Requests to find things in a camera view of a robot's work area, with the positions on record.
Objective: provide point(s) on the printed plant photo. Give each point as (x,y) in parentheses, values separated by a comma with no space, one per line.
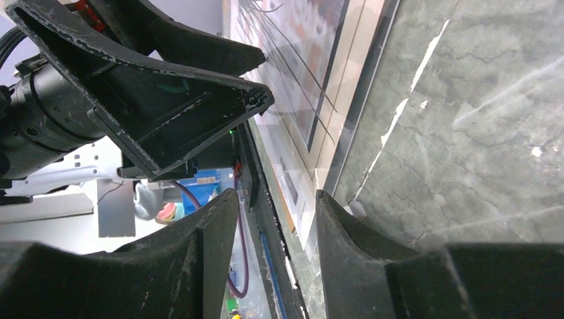
(319,56)

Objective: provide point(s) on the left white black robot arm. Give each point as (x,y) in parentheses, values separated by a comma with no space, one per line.
(101,159)

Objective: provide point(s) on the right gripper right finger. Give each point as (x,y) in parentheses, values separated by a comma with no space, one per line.
(368,275)

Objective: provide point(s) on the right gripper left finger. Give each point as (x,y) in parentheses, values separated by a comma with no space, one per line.
(179,271)

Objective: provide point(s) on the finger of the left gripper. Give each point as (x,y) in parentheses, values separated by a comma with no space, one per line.
(160,114)
(144,28)

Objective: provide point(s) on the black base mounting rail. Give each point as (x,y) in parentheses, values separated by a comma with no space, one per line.
(267,241)

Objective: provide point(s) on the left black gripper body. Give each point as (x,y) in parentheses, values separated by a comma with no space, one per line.
(43,118)

